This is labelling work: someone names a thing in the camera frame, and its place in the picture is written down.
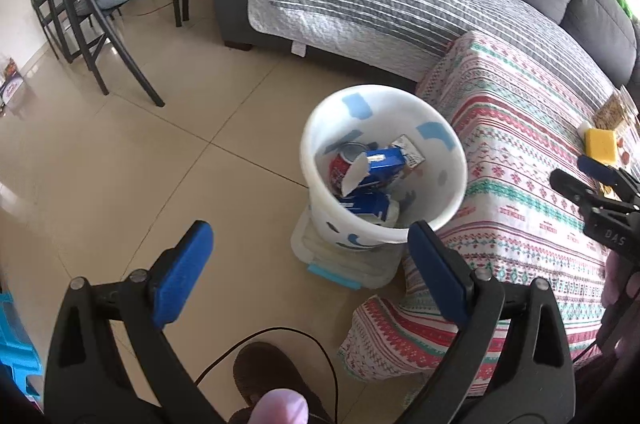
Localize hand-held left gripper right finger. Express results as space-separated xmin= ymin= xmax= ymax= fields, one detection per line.
xmin=400 ymin=220 xmax=576 ymax=424

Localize brown slipper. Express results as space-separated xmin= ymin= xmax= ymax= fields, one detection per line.
xmin=232 ymin=341 xmax=331 ymax=424

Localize white plastic bin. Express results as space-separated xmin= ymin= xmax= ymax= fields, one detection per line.
xmin=300 ymin=85 xmax=469 ymax=252

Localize black stool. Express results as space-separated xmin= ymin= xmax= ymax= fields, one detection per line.
xmin=30 ymin=0 xmax=83 ymax=64

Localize black cable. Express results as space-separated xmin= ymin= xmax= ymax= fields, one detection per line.
xmin=192 ymin=327 xmax=341 ymax=424

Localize blue plastic stool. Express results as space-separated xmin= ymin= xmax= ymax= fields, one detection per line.
xmin=0 ymin=291 xmax=43 ymax=405

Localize yellow sponge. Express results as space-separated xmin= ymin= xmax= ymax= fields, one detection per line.
xmin=584 ymin=128 xmax=622 ymax=164

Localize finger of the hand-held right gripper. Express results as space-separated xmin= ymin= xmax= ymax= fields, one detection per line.
xmin=576 ymin=155 xmax=640 ymax=203
xmin=549 ymin=169 xmax=608 ymax=210

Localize person's right forearm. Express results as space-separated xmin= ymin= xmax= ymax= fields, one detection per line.
xmin=602 ymin=249 xmax=640 ymax=310

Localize white plastic storage box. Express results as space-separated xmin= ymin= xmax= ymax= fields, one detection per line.
xmin=290 ymin=201 xmax=403 ymax=291

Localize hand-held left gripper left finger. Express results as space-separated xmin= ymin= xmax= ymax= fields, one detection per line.
xmin=44 ymin=220 xmax=223 ymax=424

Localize blue carton with white flap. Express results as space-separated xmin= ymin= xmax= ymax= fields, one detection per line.
xmin=341 ymin=145 xmax=407 ymax=199

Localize colourful printed box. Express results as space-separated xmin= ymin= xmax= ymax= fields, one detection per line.
xmin=0 ymin=58 xmax=25 ymax=106

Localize green plush toy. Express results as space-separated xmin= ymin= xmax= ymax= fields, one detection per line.
xmin=609 ymin=0 xmax=637 ymax=21

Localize metal drink can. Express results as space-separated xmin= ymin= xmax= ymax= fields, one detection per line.
xmin=329 ymin=141 xmax=370 ymax=195

